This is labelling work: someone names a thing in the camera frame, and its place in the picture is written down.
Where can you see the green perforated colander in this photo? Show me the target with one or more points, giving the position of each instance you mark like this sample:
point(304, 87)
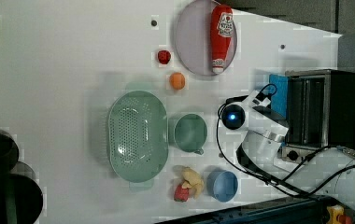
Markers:
point(137, 133)

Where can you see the red ketchup bottle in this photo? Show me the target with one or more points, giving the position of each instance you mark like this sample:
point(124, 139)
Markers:
point(221, 33)

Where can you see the green measuring cup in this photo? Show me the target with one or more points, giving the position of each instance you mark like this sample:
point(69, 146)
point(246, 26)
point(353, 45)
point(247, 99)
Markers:
point(187, 133)

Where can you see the yellow plush toy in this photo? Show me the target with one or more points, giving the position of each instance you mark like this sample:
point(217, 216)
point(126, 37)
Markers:
point(192, 180)

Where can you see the lavender round plate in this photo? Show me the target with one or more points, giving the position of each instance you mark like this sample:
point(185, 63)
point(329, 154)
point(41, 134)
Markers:
point(192, 38)

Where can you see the red toy fruit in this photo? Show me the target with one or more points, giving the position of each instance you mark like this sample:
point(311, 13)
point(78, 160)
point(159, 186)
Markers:
point(181, 194)

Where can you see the black toaster oven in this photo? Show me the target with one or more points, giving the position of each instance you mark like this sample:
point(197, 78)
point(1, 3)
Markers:
point(320, 109)

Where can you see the blue cup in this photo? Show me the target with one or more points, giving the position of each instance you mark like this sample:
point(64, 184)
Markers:
point(222, 185)

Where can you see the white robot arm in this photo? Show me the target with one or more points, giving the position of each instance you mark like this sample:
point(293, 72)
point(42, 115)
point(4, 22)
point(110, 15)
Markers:
point(248, 116)

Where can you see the orange toy fruit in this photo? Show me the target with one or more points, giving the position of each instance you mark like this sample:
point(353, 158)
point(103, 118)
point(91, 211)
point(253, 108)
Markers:
point(177, 81)

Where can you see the blue metal frame rail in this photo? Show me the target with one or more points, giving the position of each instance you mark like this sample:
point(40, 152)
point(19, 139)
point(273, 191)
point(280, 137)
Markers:
point(286, 210)

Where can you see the blue oven door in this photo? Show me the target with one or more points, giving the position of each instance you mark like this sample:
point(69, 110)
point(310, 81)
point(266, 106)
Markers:
point(279, 100)

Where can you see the red strawberry toy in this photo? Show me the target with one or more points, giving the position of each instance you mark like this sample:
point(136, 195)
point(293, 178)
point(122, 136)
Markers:
point(164, 56)

